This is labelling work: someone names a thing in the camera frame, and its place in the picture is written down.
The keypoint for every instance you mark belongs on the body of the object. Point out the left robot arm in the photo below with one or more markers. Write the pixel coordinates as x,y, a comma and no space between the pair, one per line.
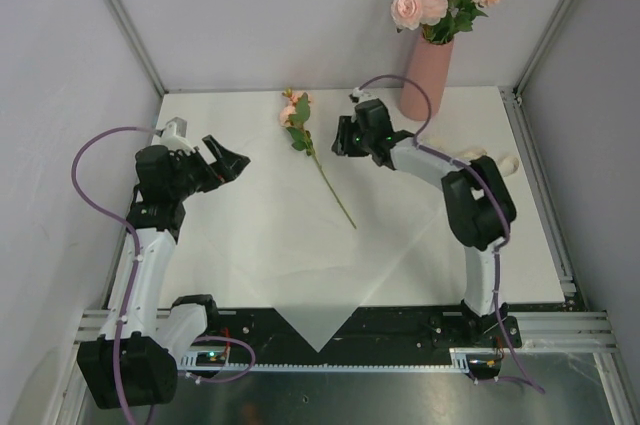
134,359

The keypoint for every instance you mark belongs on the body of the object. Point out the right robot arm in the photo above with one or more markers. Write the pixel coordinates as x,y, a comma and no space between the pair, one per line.
479,207

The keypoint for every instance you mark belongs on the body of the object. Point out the pink tall vase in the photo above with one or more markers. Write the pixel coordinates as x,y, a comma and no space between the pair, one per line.
428,68

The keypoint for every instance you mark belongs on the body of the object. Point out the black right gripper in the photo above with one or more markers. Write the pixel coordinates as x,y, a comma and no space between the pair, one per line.
346,126

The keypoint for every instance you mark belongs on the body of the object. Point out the aluminium frame post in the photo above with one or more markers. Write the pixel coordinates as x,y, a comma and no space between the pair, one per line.
558,17
133,40

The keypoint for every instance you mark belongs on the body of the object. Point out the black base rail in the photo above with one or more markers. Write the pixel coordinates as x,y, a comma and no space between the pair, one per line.
372,336

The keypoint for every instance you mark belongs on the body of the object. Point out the pink flower bouquet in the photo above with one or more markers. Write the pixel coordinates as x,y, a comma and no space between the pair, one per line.
293,118

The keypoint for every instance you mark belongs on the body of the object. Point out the white wrapping paper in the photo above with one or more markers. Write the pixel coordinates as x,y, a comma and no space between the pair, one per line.
313,240

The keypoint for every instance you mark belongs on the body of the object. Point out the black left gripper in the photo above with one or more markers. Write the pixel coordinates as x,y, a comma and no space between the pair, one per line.
224,170

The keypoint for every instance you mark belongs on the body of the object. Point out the left aluminium frame post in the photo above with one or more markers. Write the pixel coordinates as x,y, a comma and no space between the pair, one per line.
133,40

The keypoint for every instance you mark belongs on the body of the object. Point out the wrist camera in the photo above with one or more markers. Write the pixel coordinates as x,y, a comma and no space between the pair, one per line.
359,95
173,136

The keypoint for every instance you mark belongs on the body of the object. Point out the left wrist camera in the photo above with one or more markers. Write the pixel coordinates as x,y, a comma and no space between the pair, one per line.
173,136

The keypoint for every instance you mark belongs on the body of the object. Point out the right aluminium frame post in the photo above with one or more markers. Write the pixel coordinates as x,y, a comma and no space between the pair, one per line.
558,17

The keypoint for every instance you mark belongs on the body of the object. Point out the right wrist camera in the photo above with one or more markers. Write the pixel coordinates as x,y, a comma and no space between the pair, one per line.
359,95

